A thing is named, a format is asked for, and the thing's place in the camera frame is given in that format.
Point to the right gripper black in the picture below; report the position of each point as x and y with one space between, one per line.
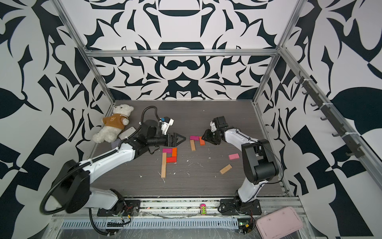
207 136

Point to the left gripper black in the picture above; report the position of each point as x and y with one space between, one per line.
174 140

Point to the magenta block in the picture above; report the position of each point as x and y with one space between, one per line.
195 138
167 150

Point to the orange block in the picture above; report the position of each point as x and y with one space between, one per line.
174 152
202 142

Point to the natural wood block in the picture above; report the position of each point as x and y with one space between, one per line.
163 171
226 169
164 159
193 146

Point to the red block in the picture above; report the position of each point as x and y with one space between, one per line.
171 159

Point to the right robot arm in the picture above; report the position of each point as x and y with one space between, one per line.
259 162

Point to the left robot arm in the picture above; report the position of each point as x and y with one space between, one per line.
72 191

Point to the light pink block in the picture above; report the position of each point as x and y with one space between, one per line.
234 156

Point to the white rectangular case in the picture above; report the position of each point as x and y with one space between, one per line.
127 133

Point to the grey cylindrical pouch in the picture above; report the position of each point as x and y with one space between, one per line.
115 144

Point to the white teddy bear brown shirt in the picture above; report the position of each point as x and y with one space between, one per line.
114 124

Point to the green circuit board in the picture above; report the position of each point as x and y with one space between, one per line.
245 226

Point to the pink tray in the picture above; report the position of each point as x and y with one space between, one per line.
279 223

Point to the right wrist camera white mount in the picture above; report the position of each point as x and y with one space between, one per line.
218 123

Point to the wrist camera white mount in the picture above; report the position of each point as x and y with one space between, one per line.
218 123
165 123

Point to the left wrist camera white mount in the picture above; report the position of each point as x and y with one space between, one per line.
165 123

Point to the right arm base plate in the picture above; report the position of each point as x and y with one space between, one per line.
232 207

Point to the white cable duct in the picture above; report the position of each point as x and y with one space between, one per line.
185 223

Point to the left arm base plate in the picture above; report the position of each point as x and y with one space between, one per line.
128 207

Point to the wall hook rail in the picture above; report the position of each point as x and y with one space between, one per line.
331 114

